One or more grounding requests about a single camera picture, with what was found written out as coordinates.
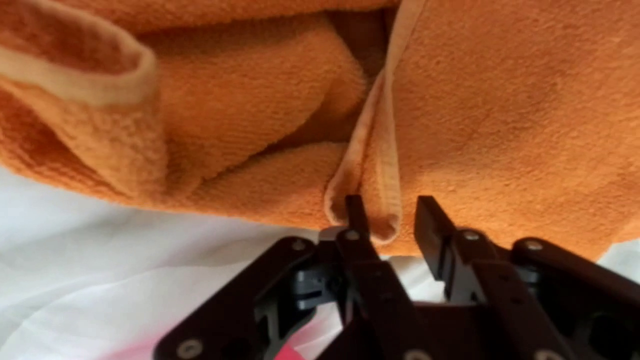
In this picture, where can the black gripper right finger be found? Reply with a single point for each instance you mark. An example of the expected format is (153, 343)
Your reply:
(546, 303)

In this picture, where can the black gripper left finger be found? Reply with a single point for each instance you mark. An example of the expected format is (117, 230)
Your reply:
(278, 292)

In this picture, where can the orange towel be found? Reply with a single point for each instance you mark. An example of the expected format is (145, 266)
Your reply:
(521, 117)

